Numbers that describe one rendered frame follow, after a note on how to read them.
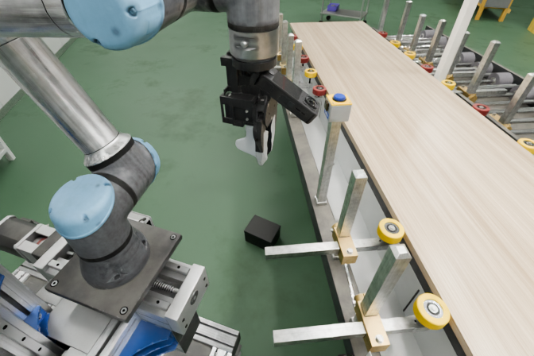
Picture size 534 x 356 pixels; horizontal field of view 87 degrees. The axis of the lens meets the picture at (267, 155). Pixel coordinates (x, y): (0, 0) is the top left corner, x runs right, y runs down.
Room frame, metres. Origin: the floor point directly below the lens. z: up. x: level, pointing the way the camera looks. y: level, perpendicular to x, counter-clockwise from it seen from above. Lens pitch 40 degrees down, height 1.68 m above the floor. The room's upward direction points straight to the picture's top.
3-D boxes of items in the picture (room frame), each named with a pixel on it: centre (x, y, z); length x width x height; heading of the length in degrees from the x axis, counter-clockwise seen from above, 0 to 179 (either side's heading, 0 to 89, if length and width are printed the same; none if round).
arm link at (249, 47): (0.44, 0.02, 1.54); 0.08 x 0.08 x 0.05
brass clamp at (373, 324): (0.31, -0.29, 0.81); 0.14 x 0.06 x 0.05; 5
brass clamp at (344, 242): (0.56, -0.27, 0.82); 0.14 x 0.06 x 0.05; 5
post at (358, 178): (0.58, -0.26, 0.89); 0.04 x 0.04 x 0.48; 5
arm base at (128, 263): (0.37, 0.37, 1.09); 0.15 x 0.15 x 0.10
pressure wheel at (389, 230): (0.56, -0.41, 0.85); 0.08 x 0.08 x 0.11
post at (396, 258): (0.33, -0.29, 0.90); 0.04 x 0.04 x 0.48; 5
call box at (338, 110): (0.84, -0.24, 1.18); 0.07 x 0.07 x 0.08; 5
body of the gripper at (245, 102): (0.44, 0.03, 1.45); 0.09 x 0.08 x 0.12; 72
